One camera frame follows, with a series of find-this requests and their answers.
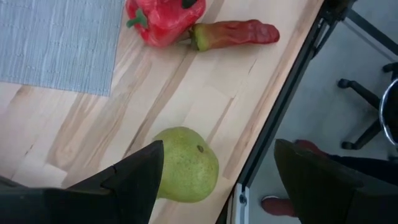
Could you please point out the grey woven placemat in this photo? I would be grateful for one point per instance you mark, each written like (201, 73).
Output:
(46, 40)

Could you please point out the green pear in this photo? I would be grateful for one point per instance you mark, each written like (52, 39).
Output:
(192, 168)

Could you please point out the red bell pepper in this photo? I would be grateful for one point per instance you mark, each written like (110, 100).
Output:
(164, 21)

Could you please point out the person's leg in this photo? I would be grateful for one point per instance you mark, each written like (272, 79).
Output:
(373, 168)

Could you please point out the black office chair base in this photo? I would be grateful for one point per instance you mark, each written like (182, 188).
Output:
(360, 90)

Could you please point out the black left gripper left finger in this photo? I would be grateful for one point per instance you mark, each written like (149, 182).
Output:
(109, 202)

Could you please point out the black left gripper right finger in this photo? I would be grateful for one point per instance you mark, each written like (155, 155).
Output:
(335, 202)

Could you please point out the white table corner bracket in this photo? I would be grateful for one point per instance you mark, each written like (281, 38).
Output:
(239, 205)

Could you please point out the person's foot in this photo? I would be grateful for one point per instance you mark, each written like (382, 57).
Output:
(276, 207)
(311, 146)

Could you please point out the long red chili pepper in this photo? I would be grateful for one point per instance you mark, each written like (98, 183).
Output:
(236, 32)

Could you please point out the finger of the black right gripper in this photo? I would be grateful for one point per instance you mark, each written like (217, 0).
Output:
(189, 3)

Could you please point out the black aluminium table frame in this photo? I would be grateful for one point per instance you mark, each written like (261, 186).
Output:
(280, 105)

